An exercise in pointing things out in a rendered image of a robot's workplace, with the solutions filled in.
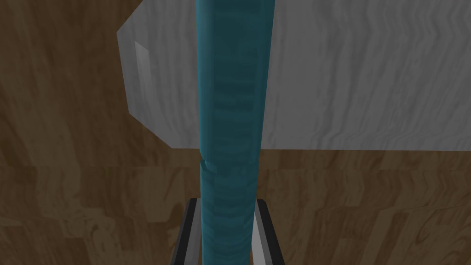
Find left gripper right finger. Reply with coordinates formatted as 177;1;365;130
251;199;286;265

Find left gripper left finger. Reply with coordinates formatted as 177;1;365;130
171;198;203;265

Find teal bar handle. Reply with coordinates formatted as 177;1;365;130
195;0;276;265

